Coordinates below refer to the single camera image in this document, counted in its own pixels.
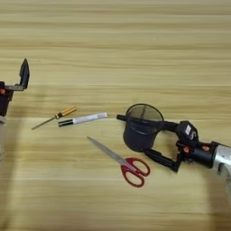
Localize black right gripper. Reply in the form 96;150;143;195
142;119;220;175

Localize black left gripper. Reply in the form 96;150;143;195
0;58;31;118

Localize black mesh pen cup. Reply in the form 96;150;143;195
122;103;166;153

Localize black pen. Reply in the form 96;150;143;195
115;114;166;130

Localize orange handled screwdriver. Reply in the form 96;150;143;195
30;105;79;131

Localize white marker with black cap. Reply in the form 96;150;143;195
57;111;109;128

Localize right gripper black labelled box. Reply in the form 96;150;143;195
175;119;200;149

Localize red handled scissors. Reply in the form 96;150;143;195
86;135;152;189

